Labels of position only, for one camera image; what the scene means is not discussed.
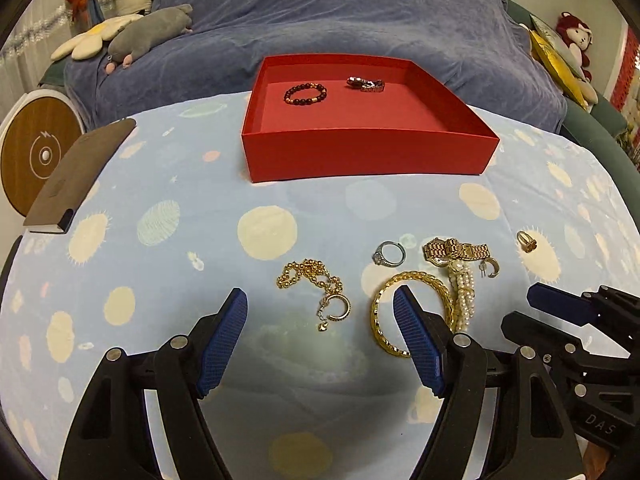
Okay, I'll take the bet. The blue planet-print tablecloth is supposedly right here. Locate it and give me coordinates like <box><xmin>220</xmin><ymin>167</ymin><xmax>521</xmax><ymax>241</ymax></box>
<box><xmin>0</xmin><ymin>91</ymin><xmax>640</xmax><ymax>480</ymax></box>

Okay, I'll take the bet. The red cardboard box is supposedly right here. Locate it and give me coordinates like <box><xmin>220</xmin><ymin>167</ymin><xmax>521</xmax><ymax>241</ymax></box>
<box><xmin>241</xmin><ymin>55</ymin><xmax>501</xmax><ymax>183</ymax></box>

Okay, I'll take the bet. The gold wristwatch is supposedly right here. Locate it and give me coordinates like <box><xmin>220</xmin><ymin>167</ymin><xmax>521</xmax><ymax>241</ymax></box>
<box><xmin>423</xmin><ymin>237</ymin><xmax>491</xmax><ymax>267</ymax></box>

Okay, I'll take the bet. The silver ring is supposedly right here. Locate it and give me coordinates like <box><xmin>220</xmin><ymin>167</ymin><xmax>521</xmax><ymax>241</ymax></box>
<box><xmin>371</xmin><ymin>241</ymin><xmax>406</xmax><ymax>267</ymax></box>

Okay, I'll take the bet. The gold chain bracelet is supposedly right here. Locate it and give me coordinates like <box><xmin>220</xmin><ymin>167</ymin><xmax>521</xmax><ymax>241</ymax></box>
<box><xmin>277</xmin><ymin>259</ymin><xmax>346</xmax><ymax>332</ymax></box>

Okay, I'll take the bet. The blue covered sofa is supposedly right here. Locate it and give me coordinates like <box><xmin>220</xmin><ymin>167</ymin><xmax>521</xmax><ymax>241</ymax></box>
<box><xmin>64</xmin><ymin>0</ymin><xmax>568</xmax><ymax>133</ymax></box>

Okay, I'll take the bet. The gold cushion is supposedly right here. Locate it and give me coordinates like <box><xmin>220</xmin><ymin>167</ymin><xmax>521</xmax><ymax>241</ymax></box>
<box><xmin>527</xmin><ymin>27</ymin><xmax>598</xmax><ymax>106</ymax></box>

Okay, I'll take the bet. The brown notebook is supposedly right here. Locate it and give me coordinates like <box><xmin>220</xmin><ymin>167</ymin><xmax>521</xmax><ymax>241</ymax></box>
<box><xmin>23</xmin><ymin>119</ymin><xmax>138</xmax><ymax>235</ymax></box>

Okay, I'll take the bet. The dark beaded bracelet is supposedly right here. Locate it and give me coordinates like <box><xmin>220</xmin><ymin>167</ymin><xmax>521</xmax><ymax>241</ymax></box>
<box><xmin>284</xmin><ymin>83</ymin><xmax>331</xmax><ymax>107</ymax></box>

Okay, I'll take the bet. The green sofa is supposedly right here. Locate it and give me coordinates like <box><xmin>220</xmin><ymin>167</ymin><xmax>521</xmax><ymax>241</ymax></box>
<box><xmin>505</xmin><ymin>0</ymin><xmax>640</xmax><ymax>171</ymax></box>

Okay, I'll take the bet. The red monkey plush toy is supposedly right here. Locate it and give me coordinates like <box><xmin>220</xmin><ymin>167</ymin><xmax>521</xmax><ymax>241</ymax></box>
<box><xmin>556</xmin><ymin>11</ymin><xmax>596</xmax><ymax>83</ymax></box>

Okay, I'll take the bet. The white flower cushion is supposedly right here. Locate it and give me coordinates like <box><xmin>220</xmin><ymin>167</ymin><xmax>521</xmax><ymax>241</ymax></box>
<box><xmin>51</xmin><ymin>14</ymin><xmax>145</xmax><ymax>61</ymax></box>

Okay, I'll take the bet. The white curtain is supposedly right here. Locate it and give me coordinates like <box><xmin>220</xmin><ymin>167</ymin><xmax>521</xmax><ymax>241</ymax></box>
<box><xmin>0</xmin><ymin>0</ymin><xmax>71</xmax><ymax>91</ymax></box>

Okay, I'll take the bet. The gold bangle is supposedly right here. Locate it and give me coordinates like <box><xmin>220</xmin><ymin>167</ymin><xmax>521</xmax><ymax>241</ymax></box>
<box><xmin>370</xmin><ymin>270</ymin><xmax>456</xmax><ymax>359</ymax></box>

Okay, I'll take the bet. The grey patterned cushion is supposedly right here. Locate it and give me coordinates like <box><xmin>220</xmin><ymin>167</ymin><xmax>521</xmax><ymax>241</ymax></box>
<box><xmin>530</xmin><ymin>14</ymin><xmax>586</xmax><ymax>78</ymax></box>

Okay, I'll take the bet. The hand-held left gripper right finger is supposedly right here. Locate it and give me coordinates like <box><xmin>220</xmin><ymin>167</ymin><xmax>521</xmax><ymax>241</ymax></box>
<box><xmin>392</xmin><ymin>284</ymin><xmax>586</xmax><ymax>480</ymax></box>

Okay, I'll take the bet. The grey plush toy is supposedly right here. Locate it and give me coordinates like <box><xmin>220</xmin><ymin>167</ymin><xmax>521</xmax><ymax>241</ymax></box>
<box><xmin>103</xmin><ymin>4</ymin><xmax>194</xmax><ymax>70</ymax></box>

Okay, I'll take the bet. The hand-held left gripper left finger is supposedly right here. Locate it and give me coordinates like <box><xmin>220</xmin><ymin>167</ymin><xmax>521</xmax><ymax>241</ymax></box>
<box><xmin>58</xmin><ymin>287</ymin><xmax>249</xmax><ymax>480</ymax></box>

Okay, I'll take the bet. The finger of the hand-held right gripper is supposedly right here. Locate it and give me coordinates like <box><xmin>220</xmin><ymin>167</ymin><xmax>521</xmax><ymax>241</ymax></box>
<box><xmin>501</xmin><ymin>312</ymin><xmax>640</xmax><ymax>386</ymax></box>
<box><xmin>527</xmin><ymin>282</ymin><xmax>640</xmax><ymax>326</ymax></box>

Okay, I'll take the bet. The round white wood-faced appliance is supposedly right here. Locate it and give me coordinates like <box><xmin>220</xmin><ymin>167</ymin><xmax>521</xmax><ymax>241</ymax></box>
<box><xmin>0</xmin><ymin>89</ymin><xmax>88</xmax><ymax>218</ymax></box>

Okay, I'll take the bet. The pearl bracelet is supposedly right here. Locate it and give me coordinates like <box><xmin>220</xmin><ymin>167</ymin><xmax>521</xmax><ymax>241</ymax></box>
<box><xmin>446</xmin><ymin>257</ymin><xmax>477</xmax><ymax>333</ymax></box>

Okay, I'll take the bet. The red patterned wall hanging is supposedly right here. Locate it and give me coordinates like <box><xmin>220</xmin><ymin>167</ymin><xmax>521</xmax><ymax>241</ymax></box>
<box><xmin>612</xmin><ymin>30</ymin><xmax>640</xmax><ymax>111</ymax></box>

